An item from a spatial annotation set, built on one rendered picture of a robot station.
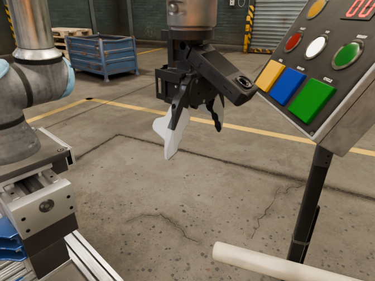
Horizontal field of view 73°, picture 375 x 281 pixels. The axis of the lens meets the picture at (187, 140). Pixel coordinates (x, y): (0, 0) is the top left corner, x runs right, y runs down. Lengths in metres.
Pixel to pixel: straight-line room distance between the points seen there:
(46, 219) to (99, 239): 0.92
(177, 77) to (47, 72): 0.44
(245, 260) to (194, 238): 0.89
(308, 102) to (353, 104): 0.07
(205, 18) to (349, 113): 0.28
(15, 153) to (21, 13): 0.33
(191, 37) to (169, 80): 0.08
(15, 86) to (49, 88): 0.08
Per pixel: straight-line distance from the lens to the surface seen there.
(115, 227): 1.66
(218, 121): 0.49
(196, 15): 0.39
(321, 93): 0.52
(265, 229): 1.66
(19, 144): 0.76
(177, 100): 0.39
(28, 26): 0.76
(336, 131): 0.50
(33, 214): 0.71
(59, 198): 0.71
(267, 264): 0.68
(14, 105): 0.76
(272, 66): 0.71
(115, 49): 4.98
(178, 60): 0.44
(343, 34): 0.59
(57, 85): 0.79
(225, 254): 0.68
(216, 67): 0.39
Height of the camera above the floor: 1.16
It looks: 27 degrees down
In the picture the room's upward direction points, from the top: straight up
